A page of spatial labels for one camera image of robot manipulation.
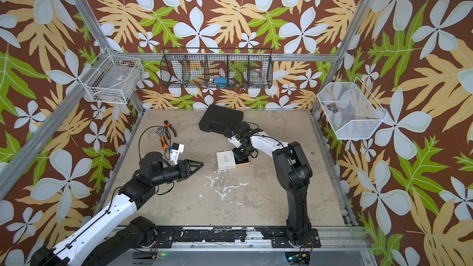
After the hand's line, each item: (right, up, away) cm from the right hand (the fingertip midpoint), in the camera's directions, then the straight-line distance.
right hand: (237, 154), depth 98 cm
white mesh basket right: (+53, +22, -14) cm, 59 cm away
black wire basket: (-11, +47, 0) cm, 48 cm away
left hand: (-14, 0, -25) cm, 29 cm away
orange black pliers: (-43, +16, +14) cm, 48 cm away
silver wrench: (-47, +12, +13) cm, 50 cm away
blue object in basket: (-9, +38, -4) cm, 39 cm away
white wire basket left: (-59, +37, -13) cm, 71 cm away
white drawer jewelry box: (-5, -3, -4) cm, 7 cm away
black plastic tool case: (-9, +19, +9) cm, 23 cm away
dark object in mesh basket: (+46, +24, -12) cm, 53 cm away
